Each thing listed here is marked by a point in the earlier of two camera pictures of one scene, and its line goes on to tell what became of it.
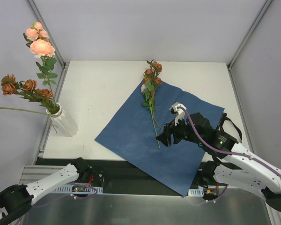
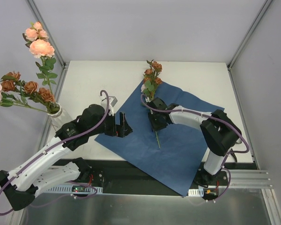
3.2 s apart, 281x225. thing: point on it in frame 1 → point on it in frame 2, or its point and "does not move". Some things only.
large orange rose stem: [27, 88] does not move
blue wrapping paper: [131, 135] does not move
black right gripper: [175, 135] → [157, 120]
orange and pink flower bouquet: [151, 78] does not move
